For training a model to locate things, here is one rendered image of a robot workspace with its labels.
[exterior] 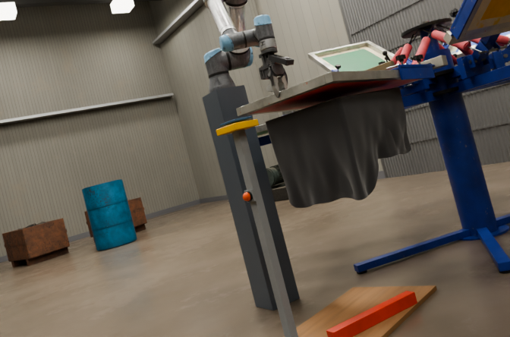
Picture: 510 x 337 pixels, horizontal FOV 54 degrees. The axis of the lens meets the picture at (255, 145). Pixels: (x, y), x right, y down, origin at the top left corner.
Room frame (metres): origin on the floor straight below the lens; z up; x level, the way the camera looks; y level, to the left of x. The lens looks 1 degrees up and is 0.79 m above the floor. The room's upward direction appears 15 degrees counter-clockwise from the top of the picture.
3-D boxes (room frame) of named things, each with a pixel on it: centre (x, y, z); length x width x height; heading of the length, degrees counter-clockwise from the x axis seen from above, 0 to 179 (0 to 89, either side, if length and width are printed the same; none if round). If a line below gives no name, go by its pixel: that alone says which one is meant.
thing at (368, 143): (2.21, -0.54, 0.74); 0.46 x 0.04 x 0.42; 133
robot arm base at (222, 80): (2.77, 0.10, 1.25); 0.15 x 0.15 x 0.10
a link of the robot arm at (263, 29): (2.18, -0.17, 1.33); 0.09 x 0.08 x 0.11; 12
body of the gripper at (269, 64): (2.17, -0.15, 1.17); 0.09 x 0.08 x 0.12; 43
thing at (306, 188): (2.20, -0.23, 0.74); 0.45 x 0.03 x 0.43; 43
